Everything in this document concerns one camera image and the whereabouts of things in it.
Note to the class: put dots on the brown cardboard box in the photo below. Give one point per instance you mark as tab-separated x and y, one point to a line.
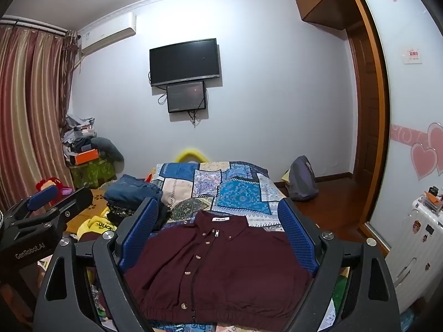
95	209

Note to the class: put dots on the small black wall monitor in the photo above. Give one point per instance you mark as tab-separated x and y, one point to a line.
186	97

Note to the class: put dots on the white wall air conditioner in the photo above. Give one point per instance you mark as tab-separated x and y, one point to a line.
110	32

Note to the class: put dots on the purple grey backpack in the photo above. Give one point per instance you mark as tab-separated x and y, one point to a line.
302	185

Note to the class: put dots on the yellow curved headrest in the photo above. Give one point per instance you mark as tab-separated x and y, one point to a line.
191	155

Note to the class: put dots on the clutter pile of clothes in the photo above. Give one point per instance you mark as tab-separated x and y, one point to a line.
79	135

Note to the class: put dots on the frosted sliding wardrobe door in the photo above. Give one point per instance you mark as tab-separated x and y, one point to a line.
412	48

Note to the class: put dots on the folded blue denim garment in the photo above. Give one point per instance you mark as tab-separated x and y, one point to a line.
129	192

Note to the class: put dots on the black patterned folded garment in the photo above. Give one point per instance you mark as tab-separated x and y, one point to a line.
117	214

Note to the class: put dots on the orange box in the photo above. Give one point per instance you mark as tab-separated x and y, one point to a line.
84	157

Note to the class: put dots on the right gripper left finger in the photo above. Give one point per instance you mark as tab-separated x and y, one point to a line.
65	301

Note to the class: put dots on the white sticker suitcase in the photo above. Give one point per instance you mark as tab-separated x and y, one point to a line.
415	259

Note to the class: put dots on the blue patchwork bed quilt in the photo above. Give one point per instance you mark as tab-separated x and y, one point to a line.
233	188

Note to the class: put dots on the wooden wardrobe frame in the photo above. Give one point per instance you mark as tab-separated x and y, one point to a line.
354	17

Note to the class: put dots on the black wall television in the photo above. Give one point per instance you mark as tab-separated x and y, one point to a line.
186	61

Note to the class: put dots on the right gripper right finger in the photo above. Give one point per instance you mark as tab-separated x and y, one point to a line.
369	300

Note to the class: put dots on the yellow duck print shirt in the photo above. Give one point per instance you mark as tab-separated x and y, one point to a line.
96	225

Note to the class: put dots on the red striped curtain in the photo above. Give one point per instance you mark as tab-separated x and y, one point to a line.
36	76

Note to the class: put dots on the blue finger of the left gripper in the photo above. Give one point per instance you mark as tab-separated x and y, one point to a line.
42	198

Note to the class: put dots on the red toy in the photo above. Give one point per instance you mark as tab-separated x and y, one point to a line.
62	190

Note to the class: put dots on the maroon button shirt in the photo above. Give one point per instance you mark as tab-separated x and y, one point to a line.
218	270

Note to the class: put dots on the green patterned storage box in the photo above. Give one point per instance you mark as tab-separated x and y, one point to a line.
92	174

